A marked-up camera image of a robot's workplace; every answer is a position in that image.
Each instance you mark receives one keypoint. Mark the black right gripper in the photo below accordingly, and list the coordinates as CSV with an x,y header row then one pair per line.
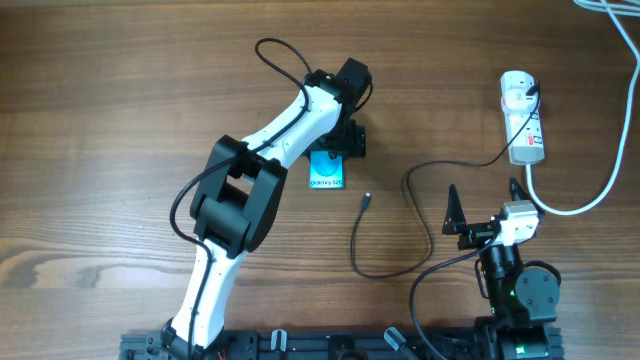
x,y
475,233

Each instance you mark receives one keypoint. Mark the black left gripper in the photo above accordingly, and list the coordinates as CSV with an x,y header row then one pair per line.
x,y
353,143

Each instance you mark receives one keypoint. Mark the white power strip socket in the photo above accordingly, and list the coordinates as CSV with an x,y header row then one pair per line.
x,y
523,131

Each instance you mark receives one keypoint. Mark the blue Galaxy smartphone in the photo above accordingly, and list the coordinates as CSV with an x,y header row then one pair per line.
x,y
325,172

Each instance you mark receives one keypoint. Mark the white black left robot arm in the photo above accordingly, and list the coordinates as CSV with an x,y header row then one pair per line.
x,y
238,194

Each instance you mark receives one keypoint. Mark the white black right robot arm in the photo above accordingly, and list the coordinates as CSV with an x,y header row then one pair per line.
x,y
523,295

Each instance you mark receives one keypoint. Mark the white USB charger plug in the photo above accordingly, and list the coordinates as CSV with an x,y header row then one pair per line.
x,y
515,100

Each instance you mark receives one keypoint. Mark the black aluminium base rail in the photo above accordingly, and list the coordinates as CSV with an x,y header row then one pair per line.
x,y
453,343

